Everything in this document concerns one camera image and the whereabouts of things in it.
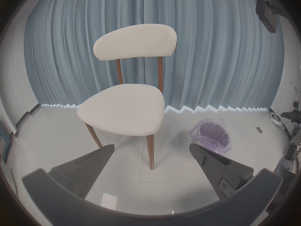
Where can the white cushioned wooden chair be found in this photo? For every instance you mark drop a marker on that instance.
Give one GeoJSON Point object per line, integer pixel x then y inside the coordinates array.
{"type": "Point", "coordinates": [122, 109]}

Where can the purple plastic bag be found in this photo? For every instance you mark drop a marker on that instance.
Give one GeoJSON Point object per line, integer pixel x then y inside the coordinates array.
{"type": "Point", "coordinates": [195, 133]}

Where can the white trash bin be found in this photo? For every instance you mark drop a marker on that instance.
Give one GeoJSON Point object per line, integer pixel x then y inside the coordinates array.
{"type": "Point", "coordinates": [212, 131]}

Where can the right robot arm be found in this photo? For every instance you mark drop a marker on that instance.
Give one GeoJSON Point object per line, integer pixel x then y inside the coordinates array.
{"type": "Point", "coordinates": [295, 115]}

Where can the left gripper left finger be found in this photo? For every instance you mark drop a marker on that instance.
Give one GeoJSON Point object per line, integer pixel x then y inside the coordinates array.
{"type": "Point", "coordinates": [89, 166]}

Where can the blue-grey curtain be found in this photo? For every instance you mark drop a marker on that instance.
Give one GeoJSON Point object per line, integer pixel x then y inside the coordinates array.
{"type": "Point", "coordinates": [70, 55]}
{"type": "Point", "coordinates": [223, 67]}

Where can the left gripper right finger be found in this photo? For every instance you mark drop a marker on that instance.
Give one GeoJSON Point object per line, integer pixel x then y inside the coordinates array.
{"type": "Point", "coordinates": [218, 171]}

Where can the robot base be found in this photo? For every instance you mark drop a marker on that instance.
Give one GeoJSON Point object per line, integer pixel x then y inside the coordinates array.
{"type": "Point", "coordinates": [285, 185]}

